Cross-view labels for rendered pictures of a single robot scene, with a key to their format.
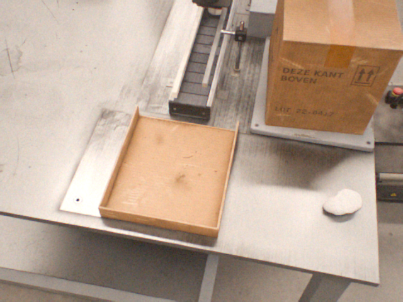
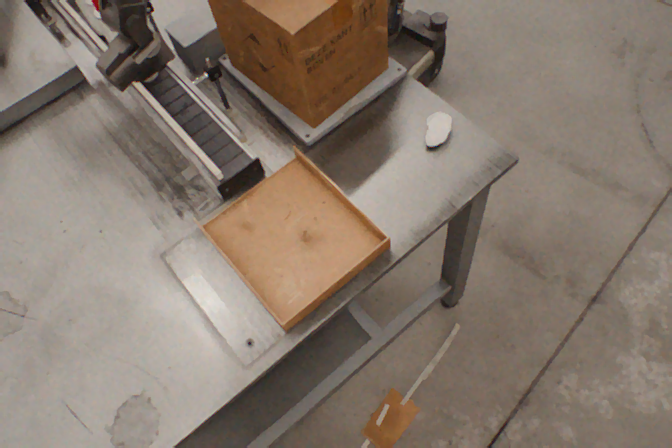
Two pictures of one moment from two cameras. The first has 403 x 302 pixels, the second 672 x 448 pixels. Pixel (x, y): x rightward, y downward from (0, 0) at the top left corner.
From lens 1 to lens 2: 0.36 m
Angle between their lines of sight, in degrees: 22
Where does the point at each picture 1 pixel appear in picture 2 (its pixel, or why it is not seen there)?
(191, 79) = (210, 151)
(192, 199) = (336, 240)
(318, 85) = (338, 52)
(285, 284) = not seen: hidden behind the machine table
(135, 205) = (301, 293)
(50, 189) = (214, 362)
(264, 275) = not seen: hidden behind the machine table
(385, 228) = not seen: hidden behind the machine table
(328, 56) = (334, 18)
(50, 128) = (138, 320)
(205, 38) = (173, 107)
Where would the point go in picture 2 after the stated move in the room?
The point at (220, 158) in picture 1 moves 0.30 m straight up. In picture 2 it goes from (313, 189) to (286, 90)
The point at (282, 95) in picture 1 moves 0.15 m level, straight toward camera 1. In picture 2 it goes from (315, 87) to (359, 132)
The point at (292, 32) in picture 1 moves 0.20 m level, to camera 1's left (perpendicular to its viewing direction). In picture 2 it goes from (291, 22) to (211, 91)
